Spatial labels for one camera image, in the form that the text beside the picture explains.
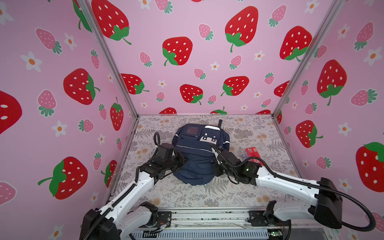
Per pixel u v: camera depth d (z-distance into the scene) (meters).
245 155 0.98
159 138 0.62
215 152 0.71
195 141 0.95
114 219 0.40
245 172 0.55
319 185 0.43
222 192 0.84
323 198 0.41
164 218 0.75
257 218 0.73
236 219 0.76
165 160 0.61
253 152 0.98
